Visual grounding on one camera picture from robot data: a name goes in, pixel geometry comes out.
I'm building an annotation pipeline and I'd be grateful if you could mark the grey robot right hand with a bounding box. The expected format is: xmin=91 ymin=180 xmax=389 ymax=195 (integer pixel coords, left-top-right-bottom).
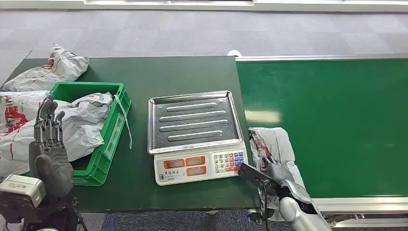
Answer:
xmin=264 ymin=161 xmax=292 ymax=192

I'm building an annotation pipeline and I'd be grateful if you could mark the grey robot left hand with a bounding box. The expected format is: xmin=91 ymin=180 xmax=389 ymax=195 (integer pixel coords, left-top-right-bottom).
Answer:
xmin=28 ymin=94 xmax=74 ymax=198

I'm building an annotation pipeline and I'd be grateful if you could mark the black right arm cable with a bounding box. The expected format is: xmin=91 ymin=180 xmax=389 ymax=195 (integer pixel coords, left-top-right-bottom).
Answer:
xmin=255 ymin=178 xmax=271 ymax=231

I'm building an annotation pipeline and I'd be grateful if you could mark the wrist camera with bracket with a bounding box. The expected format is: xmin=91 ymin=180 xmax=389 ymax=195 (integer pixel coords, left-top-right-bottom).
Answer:
xmin=237 ymin=162 xmax=278 ymax=192
xmin=0 ymin=174 xmax=46 ymax=224

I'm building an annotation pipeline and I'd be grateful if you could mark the green conveyor belt aluminium frame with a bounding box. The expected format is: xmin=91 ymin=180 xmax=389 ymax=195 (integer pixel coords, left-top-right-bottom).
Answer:
xmin=235 ymin=53 xmax=408 ymax=229

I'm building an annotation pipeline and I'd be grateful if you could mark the white plastic strap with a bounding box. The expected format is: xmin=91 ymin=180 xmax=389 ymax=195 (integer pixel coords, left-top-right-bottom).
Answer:
xmin=114 ymin=94 xmax=133 ymax=150

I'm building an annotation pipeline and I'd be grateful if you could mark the green plastic crate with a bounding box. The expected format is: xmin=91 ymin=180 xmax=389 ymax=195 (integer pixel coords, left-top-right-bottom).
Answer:
xmin=24 ymin=81 xmax=132 ymax=187

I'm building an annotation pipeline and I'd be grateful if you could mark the white scale with steel tray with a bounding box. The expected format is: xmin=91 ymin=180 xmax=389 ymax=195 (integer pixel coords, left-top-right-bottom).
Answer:
xmin=147 ymin=90 xmax=249 ymax=186

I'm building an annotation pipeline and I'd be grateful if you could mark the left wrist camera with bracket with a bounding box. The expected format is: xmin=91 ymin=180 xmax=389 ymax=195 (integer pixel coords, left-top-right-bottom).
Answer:
xmin=0 ymin=174 xmax=46 ymax=224

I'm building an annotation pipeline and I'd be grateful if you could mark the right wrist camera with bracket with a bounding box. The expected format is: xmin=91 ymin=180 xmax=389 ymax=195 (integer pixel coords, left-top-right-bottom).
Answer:
xmin=237 ymin=162 xmax=278 ymax=192

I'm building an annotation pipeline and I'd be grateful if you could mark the grey poly mailer package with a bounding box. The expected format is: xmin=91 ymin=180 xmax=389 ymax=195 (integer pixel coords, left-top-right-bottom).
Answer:
xmin=248 ymin=127 xmax=306 ymax=222

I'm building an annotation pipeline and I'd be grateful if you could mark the white mailer package red picture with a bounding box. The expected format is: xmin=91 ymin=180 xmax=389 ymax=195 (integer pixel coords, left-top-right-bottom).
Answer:
xmin=0 ymin=90 xmax=69 ymax=138

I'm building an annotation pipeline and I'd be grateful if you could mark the grey mailer package red print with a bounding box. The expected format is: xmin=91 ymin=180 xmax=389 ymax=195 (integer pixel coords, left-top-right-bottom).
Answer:
xmin=1 ymin=43 xmax=89 ymax=92

